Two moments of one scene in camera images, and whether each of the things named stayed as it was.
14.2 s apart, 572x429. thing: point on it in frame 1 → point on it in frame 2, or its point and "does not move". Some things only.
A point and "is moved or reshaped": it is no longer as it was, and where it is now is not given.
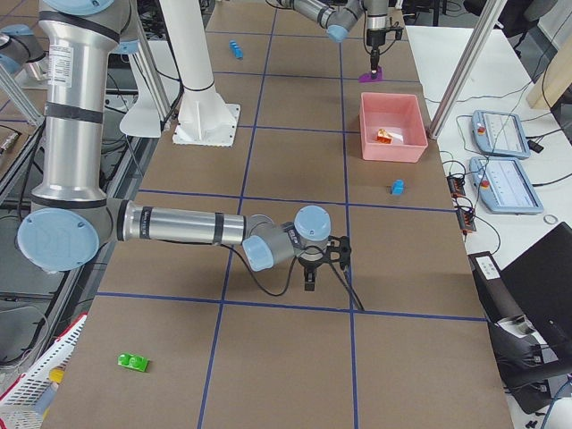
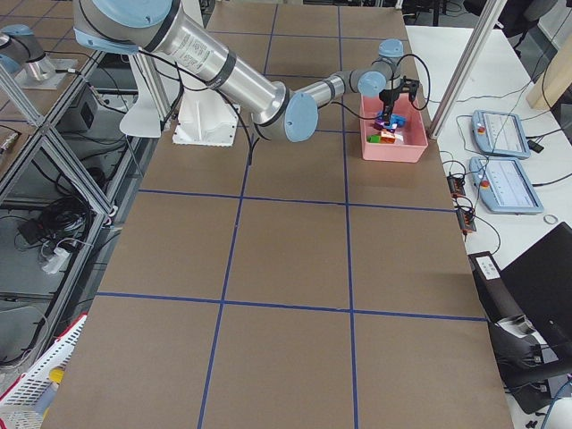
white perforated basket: [18, 408] does not move
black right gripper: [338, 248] → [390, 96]
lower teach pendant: [503, 186] does not move
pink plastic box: [400, 115] does not move
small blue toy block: [398, 187] → [397, 121]
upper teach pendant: [500, 134] does not move
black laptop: [542, 281] does not move
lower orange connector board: [466, 220] does not move
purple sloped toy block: [372, 77] is moved or reshaped
